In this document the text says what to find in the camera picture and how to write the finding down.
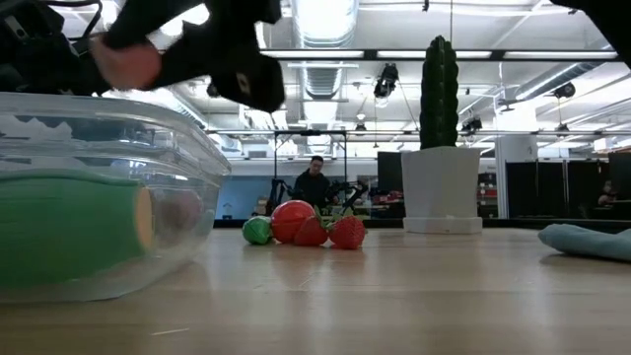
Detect red toy strawberry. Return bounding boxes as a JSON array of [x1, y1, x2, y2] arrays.
[[293, 209, 330, 248], [327, 209, 367, 250]]

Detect teal folded cloth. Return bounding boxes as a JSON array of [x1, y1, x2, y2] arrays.
[[537, 224, 631, 263]]

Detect black overhead frame bar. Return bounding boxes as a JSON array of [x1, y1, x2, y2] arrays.
[[258, 48, 625, 63]]

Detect peach coloured toy produce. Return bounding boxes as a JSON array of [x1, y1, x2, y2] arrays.
[[91, 35, 163, 92]]

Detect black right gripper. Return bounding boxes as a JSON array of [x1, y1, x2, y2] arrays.
[[101, 0, 287, 113]]

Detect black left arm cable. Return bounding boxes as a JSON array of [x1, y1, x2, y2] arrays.
[[43, 0, 105, 40]]

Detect person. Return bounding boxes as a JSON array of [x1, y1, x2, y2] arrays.
[[595, 178, 618, 207], [291, 155, 337, 211]]

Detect black partition wall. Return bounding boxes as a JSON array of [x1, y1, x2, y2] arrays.
[[506, 160, 610, 221]]

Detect black upright panel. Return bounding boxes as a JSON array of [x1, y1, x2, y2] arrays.
[[377, 151, 404, 191]]

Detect tall green cactus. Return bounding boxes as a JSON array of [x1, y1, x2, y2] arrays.
[[419, 35, 460, 151]]

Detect green toy corn cob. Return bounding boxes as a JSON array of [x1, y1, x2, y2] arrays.
[[0, 170, 155, 288]]

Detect white square plant pot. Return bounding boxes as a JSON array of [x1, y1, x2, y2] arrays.
[[400, 146, 484, 236]]

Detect red toy tomato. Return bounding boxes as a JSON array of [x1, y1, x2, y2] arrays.
[[270, 199, 316, 245]]

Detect small green toy cabbage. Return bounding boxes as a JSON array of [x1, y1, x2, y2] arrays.
[[242, 215, 274, 247]]

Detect shelf with red boxes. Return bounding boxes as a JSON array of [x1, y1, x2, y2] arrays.
[[476, 172, 499, 220]]

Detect black background rig frame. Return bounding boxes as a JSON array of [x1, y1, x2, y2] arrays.
[[273, 129, 348, 198]]

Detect white building column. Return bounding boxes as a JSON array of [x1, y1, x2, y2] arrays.
[[494, 135, 539, 221]]

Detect clear plastic tupperware container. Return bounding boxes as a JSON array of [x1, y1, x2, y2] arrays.
[[0, 92, 232, 303]]

